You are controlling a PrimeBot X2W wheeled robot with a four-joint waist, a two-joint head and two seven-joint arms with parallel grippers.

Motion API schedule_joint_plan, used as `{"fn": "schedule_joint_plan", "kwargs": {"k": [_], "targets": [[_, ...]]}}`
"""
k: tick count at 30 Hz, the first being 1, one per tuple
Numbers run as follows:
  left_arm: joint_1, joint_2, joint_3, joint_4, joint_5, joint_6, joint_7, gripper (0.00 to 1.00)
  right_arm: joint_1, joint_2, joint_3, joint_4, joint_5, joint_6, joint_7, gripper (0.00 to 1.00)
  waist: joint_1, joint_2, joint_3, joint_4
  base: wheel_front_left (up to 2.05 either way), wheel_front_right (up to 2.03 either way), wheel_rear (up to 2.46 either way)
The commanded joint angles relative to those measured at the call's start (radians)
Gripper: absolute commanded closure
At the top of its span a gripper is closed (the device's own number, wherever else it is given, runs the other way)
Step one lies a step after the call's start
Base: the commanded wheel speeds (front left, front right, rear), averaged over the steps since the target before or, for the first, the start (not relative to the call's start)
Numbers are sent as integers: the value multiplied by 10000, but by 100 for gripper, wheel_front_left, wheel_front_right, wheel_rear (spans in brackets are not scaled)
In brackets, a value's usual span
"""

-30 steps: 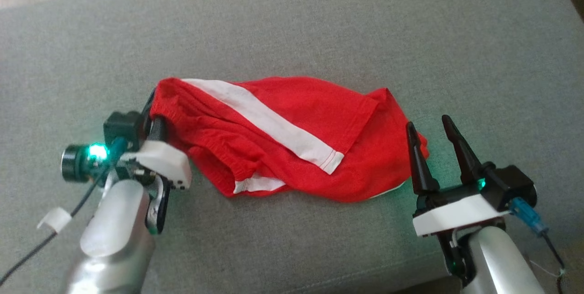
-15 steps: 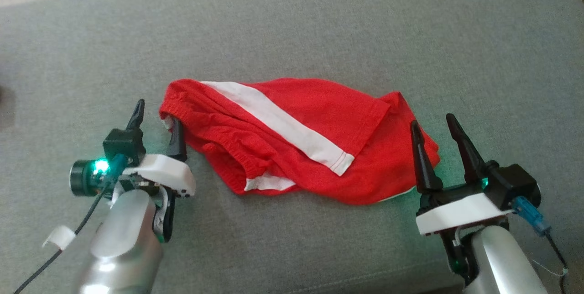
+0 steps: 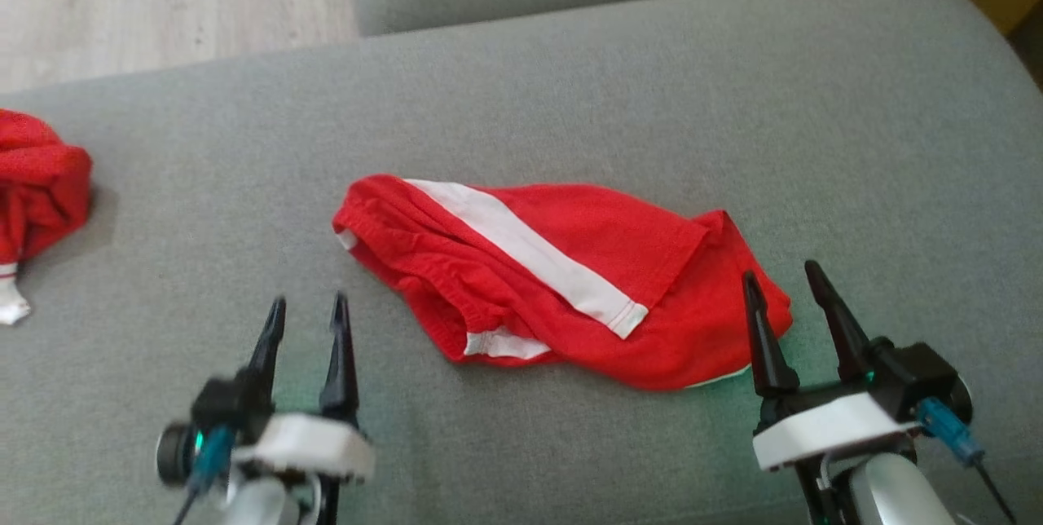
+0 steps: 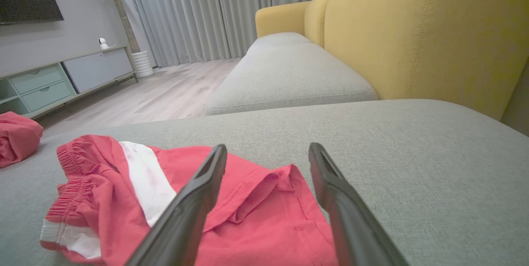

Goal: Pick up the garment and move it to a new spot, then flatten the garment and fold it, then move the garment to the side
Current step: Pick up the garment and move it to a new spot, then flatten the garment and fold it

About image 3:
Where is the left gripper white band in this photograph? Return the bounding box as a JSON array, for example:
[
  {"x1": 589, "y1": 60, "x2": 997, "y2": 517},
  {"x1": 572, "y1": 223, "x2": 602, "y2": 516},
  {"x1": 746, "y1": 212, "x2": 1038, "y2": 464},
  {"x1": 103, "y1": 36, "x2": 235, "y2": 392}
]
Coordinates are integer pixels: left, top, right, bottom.
[{"x1": 232, "y1": 290, "x2": 377, "y2": 483}]

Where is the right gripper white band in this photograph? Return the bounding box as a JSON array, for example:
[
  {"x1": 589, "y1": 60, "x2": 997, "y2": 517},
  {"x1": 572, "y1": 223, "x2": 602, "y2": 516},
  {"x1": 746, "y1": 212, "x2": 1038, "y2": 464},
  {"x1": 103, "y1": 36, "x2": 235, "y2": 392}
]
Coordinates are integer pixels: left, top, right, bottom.
[{"x1": 742, "y1": 259, "x2": 923, "y2": 474}]

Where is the red shorts white stripe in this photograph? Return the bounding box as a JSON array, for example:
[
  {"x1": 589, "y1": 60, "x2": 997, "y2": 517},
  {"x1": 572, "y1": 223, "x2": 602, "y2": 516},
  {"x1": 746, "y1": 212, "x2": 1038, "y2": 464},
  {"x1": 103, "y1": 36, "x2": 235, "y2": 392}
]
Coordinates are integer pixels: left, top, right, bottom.
[{"x1": 331, "y1": 174, "x2": 794, "y2": 392}]

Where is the red garment white cuff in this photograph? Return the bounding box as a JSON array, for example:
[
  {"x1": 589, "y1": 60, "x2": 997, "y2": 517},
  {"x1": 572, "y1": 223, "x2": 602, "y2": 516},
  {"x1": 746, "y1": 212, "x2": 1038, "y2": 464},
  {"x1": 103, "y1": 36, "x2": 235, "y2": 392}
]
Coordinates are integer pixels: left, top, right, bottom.
[{"x1": 0, "y1": 108, "x2": 94, "y2": 326}]

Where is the grey fabric sofa seat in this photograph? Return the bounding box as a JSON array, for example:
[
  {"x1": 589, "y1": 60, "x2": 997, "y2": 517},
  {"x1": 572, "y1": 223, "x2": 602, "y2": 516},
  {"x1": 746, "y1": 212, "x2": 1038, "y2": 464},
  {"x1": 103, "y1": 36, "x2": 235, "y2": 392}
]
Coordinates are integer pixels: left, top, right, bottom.
[{"x1": 0, "y1": 0, "x2": 1043, "y2": 525}]

